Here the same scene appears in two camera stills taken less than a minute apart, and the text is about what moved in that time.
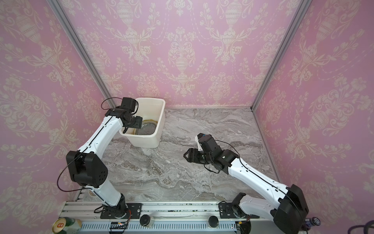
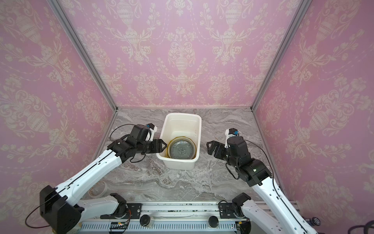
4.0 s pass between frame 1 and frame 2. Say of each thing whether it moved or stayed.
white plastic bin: moved
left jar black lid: stayed
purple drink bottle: stayed
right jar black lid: stayed
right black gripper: moved
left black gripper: moved
